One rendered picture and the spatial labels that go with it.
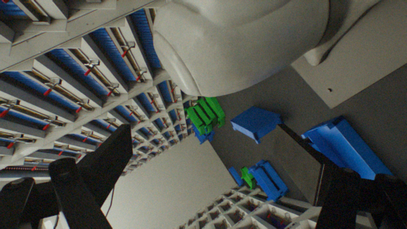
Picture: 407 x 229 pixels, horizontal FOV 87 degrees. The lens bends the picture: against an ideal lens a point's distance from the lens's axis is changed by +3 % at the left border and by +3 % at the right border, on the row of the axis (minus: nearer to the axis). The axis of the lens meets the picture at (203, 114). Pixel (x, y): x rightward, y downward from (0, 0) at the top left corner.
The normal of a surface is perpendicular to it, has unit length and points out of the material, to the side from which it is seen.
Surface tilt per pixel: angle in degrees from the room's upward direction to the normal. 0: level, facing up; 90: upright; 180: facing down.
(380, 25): 2
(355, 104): 0
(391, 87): 0
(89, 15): 90
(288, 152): 32
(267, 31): 89
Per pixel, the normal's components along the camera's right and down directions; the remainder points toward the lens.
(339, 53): -0.84, 0.50
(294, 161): -1.00, 0.00
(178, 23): -0.44, 0.12
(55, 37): 0.55, 0.81
